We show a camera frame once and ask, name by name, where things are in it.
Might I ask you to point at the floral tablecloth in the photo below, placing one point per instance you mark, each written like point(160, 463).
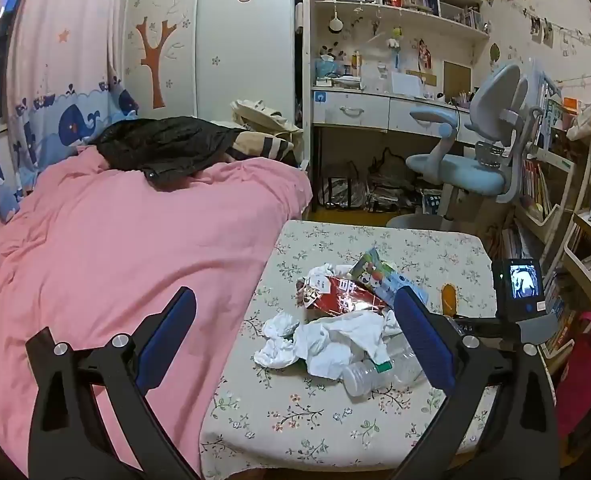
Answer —
point(325, 425)

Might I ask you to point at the white desk with drawers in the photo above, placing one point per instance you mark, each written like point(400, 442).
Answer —
point(365, 110)

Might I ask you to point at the pink blanket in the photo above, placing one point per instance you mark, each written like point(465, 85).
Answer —
point(100, 260)

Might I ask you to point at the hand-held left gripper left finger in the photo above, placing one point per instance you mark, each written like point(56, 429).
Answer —
point(168, 340)

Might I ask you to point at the light blue container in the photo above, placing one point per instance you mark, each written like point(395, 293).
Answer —
point(330, 71)

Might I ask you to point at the blue drink carton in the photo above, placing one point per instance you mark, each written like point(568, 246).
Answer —
point(375, 275)

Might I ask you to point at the blue grey desk chair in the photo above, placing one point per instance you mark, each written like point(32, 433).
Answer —
point(455, 167)

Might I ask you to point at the red snack packet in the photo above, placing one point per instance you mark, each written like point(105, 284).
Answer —
point(345, 300)

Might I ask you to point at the white wardrobe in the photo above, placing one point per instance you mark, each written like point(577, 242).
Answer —
point(215, 60)

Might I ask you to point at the beige canvas bag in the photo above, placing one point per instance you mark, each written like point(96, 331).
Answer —
point(260, 112)

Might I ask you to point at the black jacket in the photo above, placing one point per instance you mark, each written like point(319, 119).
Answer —
point(165, 145)

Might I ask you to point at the clear plastic bag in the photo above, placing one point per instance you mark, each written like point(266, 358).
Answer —
point(345, 192)

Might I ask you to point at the white wall bookshelf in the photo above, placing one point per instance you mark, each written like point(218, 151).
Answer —
point(375, 2)

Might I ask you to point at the white book rack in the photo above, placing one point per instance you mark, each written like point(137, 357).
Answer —
point(535, 185)

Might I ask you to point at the small hanging plush toy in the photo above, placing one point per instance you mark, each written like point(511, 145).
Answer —
point(395, 42)

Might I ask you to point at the white round hanging ornament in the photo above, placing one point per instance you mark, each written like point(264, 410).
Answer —
point(336, 22)

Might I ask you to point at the brown cork board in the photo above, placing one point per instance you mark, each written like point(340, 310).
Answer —
point(456, 77)

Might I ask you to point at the orange peel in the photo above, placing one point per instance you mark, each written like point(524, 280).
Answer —
point(448, 300)

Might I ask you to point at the striped pillow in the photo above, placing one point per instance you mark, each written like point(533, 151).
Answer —
point(260, 145)

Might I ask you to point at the red bag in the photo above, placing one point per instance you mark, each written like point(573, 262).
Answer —
point(585, 375)

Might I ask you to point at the window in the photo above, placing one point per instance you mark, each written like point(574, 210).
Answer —
point(2, 60)

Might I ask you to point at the pink whale print curtain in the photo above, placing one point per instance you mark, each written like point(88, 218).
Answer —
point(65, 35)

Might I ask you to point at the clear plastic bottle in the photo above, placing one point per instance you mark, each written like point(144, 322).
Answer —
point(360, 377)

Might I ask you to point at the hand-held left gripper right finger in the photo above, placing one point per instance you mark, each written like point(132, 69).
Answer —
point(423, 345)

